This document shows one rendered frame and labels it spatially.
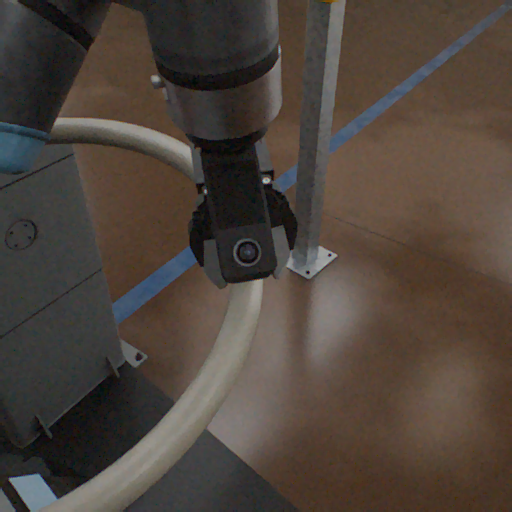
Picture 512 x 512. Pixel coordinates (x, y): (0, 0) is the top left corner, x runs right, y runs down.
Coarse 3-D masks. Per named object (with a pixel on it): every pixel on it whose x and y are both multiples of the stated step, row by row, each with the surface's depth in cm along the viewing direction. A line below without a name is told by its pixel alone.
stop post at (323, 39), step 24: (312, 0) 156; (336, 0) 151; (312, 24) 160; (336, 24) 159; (312, 48) 164; (336, 48) 165; (312, 72) 168; (336, 72) 170; (312, 96) 172; (312, 120) 177; (312, 144) 182; (312, 168) 187; (312, 192) 193; (312, 216) 201; (312, 240) 210; (288, 264) 216; (312, 264) 216
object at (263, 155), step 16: (192, 144) 49; (208, 144) 40; (224, 144) 40; (240, 144) 40; (256, 144) 49; (192, 160) 48; (272, 176) 47; (272, 192) 46; (208, 208) 46; (272, 208) 47; (208, 224) 47; (272, 224) 49
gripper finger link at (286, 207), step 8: (280, 200) 48; (288, 208) 48; (280, 216) 48; (288, 216) 49; (280, 224) 49; (288, 224) 50; (296, 224) 50; (288, 232) 50; (296, 232) 51; (288, 240) 51
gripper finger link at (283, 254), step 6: (276, 228) 50; (282, 228) 50; (276, 234) 50; (282, 234) 50; (276, 240) 51; (282, 240) 51; (276, 246) 52; (282, 246) 52; (276, 252) 52; (282, 252) 53; (288, 252) 53; (282, 258) 53; (288, 258) 54; (282, 264) 54; (276, 270) 55; (282, 270) 55; (276, 276) 56
